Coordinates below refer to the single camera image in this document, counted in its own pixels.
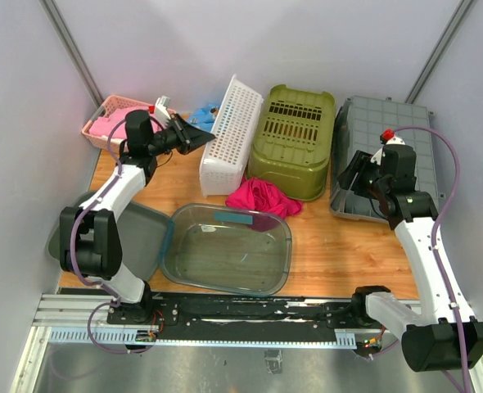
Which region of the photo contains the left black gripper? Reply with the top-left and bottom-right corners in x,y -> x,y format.
148,114 -> 215,156

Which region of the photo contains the large grey plastic bin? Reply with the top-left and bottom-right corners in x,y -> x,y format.
329,96 -> 440,223

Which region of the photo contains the white perforated basket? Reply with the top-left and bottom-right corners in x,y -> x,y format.
199,75 -> 264,197

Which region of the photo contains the green plastic basin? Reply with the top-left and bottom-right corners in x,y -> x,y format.
246,84 -> 336,201

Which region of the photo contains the clear plastic container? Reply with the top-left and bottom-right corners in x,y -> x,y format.
159,203 -> 292,297

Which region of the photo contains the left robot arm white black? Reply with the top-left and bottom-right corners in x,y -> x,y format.
59,110 -> 215,324

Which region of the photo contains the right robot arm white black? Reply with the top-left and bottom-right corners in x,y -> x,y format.
337,143 -> 483,372

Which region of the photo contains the blue packet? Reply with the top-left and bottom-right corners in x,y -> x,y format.
187,103 -> 220,132

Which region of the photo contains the pink plastic basket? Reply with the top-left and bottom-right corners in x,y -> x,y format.
81,95 -> 165,152

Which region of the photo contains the magenta crumpled cloth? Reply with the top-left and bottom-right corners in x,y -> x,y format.
225,178 -> 303,219

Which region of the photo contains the pink folded towel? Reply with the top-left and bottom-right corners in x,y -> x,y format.
88,106 -> 160,139

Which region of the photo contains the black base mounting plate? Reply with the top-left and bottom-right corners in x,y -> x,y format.
106,292 -> 381,343

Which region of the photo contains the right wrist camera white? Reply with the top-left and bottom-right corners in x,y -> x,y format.
370,129 -> 409,165

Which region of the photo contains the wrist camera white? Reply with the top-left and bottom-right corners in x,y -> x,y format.
148,96 -> 177,130
370,129 -> 409,165

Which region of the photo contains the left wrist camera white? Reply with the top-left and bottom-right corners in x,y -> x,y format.
148,96 -> 177,130

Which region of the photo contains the white cable duct rail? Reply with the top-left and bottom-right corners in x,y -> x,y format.
48,330 -> 357,350

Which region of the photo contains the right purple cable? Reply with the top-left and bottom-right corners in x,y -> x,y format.
363,125 -> 472,393

